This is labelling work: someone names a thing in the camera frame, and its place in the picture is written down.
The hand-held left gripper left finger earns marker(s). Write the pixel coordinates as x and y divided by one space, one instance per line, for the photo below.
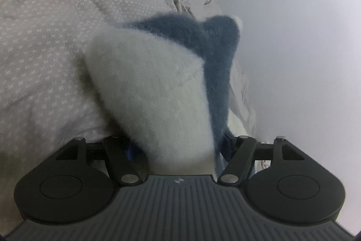
120 156

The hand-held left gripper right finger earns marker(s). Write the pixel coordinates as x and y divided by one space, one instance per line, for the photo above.
239 153

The white sweater with blue stripes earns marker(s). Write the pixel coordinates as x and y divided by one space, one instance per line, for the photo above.
152 94

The grey patterned duvet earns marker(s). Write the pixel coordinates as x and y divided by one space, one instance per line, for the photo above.
42 32

